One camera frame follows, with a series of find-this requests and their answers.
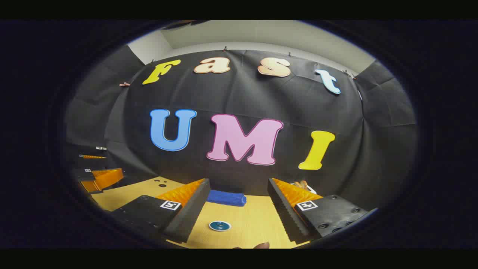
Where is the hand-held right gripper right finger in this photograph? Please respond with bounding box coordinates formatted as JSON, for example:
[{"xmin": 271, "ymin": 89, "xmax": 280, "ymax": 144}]
[{"xmin": 267, "ymin": 178, "xmax": 370, "ymax": 244}]

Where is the blue folded towel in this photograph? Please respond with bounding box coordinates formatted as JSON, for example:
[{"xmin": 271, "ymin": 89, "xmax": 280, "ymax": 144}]
[{"xmin": 207, "ymin": 189, "xmax": 247, "ymax": 207}]

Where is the white toaster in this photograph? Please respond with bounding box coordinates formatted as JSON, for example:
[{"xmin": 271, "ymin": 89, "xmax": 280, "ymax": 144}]
[{"xmin": 291, "ymin": 182, "xmax": 318, "ymax": 195}]

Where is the black backdrop cloth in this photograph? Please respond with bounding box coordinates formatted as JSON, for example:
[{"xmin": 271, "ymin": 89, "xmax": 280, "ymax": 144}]
[{"xmin": 65, "ymin": 45, "xmax": 418, "ymax": 210}]

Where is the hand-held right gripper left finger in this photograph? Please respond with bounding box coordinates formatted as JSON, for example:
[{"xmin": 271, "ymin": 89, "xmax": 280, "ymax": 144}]
[{"xmin": 111, "ymin": 178, "xmax": 211, "ymax": 244}]

